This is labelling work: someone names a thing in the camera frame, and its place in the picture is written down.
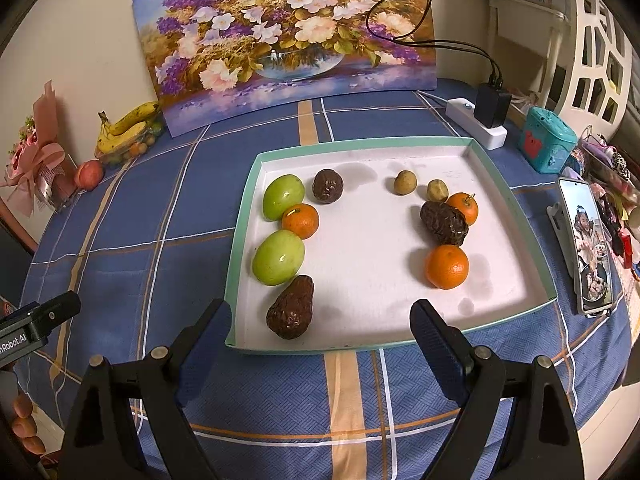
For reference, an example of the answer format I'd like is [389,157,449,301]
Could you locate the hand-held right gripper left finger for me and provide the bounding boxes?
[59,298,233,480]

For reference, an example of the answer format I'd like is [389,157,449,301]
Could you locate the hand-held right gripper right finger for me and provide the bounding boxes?
[409,298,586,480]

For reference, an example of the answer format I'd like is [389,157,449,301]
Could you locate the mandarin orange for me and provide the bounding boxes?
[446,193,480,226]
[281,203,320,240]
[424,244,470,290]

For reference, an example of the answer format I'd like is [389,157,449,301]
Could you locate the dark brown wrinkled fruit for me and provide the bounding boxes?
[419,200,470,247]
[312,168,344,205]
[265,275,315,340]

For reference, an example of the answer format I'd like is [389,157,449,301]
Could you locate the white tray with teal rim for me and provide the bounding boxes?
[223,136,560,356]

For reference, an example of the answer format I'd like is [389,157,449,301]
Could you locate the green oval fruit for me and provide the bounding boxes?
[251,229,306,287]
[262,174,306,222]

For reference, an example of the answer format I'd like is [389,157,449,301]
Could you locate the person's left hand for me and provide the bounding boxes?
[9,392,48,461]

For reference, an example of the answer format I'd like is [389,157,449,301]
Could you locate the dark wooden furniture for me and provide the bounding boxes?
[0,205,41,311]

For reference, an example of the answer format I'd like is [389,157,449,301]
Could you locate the blue plaid tablecloth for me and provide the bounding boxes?
[14,77,636,480]

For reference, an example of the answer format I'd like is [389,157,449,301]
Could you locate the red apple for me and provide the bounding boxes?
[75,159,105,191]

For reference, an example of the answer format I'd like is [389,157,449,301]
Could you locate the pink wrapped flower bouquet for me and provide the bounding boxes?
[0,80,68,213]

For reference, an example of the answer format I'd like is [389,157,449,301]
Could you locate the white phone stand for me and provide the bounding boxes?
[546,202,576,281]

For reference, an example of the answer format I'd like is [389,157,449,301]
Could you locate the smartphone with lit screen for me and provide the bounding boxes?
[557,177,617,316]

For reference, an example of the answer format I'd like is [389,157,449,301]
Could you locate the clear plastic fruit container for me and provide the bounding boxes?
[97,120,166,167]

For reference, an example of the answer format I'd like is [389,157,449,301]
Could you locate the yellow banana bunch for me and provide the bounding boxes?
[96,101,162,157]

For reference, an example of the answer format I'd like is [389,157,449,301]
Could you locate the teal plastic toy box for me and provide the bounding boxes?
[517,106,578,173]

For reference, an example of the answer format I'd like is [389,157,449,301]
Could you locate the white power strip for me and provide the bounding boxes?
[415,91,508,150]

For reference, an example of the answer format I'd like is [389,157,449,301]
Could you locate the black charger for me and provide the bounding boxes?
[474,82,512,129]

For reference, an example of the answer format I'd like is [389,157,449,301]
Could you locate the leopard print pouch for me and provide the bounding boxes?
[607,150,632,181]

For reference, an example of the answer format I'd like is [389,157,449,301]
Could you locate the flower painting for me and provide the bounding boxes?
[131,0,438,138]

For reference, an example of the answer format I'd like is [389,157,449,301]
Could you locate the white wooden rack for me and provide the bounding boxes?
[487,0,571,111]

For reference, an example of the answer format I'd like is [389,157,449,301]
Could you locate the black charging cable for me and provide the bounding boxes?
[366,0,501,88]
[366,0,503,88]

